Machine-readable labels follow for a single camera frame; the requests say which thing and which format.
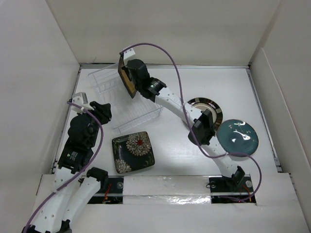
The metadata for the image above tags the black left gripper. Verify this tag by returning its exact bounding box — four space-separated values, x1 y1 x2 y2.
78 100 111 146

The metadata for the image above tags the clear wire dish rack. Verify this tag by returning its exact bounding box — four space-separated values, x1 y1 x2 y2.
88 64 162 134

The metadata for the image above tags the amber square plate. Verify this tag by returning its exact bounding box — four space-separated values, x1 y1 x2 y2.
118 53 137 99

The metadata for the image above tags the black square floral plate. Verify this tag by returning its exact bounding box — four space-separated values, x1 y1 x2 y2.
112 131 155 174

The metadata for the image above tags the teal glazed round plate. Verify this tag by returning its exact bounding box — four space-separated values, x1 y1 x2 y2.
216 119 259 155

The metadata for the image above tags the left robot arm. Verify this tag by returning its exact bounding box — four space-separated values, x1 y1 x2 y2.
22 100 112 233

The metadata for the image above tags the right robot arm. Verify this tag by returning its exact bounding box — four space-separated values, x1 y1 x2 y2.
122 59 245 193

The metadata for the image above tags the brown striped rim round plate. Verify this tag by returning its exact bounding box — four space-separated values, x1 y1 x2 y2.
188 97 223 131

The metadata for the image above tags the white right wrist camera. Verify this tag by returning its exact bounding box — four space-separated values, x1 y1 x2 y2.
121 48 136 66

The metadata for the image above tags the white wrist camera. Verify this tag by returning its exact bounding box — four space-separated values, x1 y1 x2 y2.
71 92 90 113
121 48 136 66

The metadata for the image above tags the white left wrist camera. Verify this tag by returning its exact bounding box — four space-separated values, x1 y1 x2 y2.
71 92 90 113

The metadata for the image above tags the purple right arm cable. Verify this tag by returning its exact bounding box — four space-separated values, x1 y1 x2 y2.
122 42 263 202

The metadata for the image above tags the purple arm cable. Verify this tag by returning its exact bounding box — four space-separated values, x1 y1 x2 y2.
122 42 263 202
21 101 105 231

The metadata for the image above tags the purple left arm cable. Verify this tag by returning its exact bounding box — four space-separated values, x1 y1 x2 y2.
21 101 105 231

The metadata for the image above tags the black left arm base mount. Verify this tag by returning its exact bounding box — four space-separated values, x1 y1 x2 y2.
88 176 124 204

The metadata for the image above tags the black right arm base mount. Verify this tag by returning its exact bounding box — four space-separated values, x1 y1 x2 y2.
206 176 256 204

